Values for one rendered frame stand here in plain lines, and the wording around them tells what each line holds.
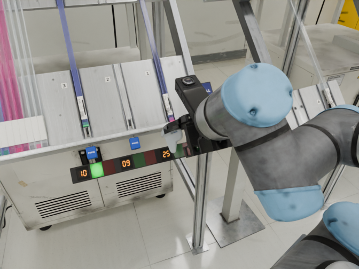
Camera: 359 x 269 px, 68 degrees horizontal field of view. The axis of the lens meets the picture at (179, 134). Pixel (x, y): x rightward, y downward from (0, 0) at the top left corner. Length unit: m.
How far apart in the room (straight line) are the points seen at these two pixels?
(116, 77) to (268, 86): 0.51
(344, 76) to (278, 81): 1.26
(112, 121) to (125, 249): 0.75
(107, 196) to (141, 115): 0.67
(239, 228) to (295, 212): 1.04
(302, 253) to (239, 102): 0.27
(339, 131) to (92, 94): 0.57
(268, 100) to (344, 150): 0.15
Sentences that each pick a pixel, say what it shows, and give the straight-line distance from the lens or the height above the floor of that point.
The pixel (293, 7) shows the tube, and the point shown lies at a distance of 0.94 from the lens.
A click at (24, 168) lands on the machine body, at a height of 0.43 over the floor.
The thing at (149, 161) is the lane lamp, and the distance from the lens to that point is 0.72.
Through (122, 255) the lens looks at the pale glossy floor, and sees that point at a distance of 1.32.
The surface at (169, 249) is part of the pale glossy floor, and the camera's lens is 1.31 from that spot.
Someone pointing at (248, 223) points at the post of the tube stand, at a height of 0.01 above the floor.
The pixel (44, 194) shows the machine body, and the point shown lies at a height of 0.27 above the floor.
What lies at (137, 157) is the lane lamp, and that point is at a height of 0.66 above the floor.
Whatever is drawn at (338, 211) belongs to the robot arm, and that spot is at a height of 0.78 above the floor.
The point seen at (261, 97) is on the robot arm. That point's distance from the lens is 0.31.
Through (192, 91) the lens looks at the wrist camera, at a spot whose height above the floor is 0.90.
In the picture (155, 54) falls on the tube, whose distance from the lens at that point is 0.78.
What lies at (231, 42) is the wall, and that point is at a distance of 3.09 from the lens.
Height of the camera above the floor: 1.14
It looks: 37 degrees down
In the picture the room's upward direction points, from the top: straight up
